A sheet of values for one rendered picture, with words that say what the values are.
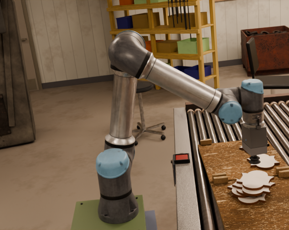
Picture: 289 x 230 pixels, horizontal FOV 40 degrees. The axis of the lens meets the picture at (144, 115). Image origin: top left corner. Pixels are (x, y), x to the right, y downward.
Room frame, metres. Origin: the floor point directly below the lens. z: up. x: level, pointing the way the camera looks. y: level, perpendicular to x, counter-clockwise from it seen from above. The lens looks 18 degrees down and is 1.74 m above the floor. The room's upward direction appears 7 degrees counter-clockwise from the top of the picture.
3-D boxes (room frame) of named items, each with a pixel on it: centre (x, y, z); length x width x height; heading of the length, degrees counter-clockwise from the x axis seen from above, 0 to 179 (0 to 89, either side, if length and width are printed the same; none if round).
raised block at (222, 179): (1.47, -0.28, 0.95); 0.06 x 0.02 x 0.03; 87
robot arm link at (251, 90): (1.37, -0.39, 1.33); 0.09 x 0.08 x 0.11; 84
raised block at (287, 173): (1.46, -0.55, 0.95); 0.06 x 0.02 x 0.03; 87
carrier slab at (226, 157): (1.69, -0.42, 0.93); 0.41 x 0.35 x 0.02; 178
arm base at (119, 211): (1.30, 0.14, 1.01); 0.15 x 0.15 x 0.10
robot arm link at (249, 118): (1.37, -0.40, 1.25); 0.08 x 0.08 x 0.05
